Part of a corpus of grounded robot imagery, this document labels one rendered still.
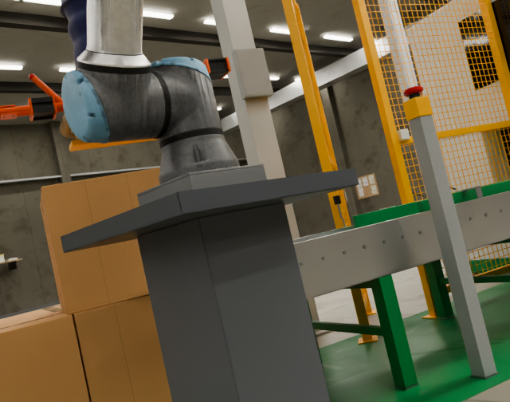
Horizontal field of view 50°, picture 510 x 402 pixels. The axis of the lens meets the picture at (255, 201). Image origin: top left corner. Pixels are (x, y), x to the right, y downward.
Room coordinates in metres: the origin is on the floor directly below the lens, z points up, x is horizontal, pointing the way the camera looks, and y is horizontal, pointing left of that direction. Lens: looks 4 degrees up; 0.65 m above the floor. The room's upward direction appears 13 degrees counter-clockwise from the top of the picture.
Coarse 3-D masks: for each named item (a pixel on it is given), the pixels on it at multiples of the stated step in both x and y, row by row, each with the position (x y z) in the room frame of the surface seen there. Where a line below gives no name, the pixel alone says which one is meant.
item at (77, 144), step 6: (72, 144) 1.94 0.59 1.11; (78, 144) 1.95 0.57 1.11; (84, 144) 1.97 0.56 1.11; (90, 144) 1.99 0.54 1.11; (96, 144) 2.01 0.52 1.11; (102, 144) 2.03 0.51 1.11; (108, 144) 2.06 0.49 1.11; (114, 144) 2.08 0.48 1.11; (120, 144) 2.11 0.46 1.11; (72, 150) 2.01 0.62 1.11; (78, 150) 2.03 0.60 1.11
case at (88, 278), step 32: (64, 192) 1.69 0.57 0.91; (96, 192) 1.73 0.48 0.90; (128, 192) 1.77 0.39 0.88; (64, 224) 1.68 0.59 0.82; (64, 256) 1.68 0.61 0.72; (96, 256) 1.71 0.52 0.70; (128, 256) 1.75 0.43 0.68; (64, 288) 1.67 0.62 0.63; (96, 288) 1.71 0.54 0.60; (128, 288) 1.74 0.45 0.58
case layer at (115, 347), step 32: (0, 320) 2.39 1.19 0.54; (32, 320) 1.84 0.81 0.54; (64, 320) 1.65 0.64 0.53; (96, 320) 1.69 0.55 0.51; (128, 320) 1.74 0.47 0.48; (0, 352) 1.57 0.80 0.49; (32, 352) 1.61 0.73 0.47; (64, 352) 1.64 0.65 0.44; (96, 352) 1.69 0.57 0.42; (128, 352) 1.73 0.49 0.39; (160, 352) 1.77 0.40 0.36; (0, 384) 1.56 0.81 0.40; (32, 384) 1.60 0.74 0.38; (64, 384) 1.64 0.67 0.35; (96, 384) 1.68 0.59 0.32; (128, 384) 1.72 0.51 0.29; (160, 384) 1.76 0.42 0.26
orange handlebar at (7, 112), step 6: (60, 102) 1.86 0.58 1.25; (0, 108) 1.78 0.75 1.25; (6, 108) 1.78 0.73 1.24; (12, 108) 1.79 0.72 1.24; (18, 108) 1.80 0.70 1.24; (24, 108) 1.81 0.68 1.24; (60, 108) 1.90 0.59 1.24; (0, 114) 1.78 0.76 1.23; (6, 114) 1.79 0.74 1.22; (12, 114) 1.80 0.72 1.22; (18, 114) 1.84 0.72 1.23; (24, 114) 1.85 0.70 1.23
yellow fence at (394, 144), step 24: (360, 0) 3.06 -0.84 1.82; (456, 0) 3.43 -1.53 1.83; (480, 0) 3.56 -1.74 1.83; (360, 24) 3.07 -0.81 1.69; (384, 24) 3.14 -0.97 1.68; (480, 24) 3.50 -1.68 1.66; (384, 48) 3.13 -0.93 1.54; (432, 48) 3.29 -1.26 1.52; (384, 72) 3.10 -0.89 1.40; (432, 72) 3.27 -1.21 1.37; (456, 72) 3.35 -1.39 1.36; (504, 72) 3.52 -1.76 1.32; (384, 96) 3.06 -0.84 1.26; (504, 96) 3.56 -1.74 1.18; (384, 120) 3.07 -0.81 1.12; (456, 144) 3.29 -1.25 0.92; (480, 144) 3.38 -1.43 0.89; (504, 168) 3.45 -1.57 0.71; (408, 192) 3.06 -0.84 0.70; (432, 312) 3.07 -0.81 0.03
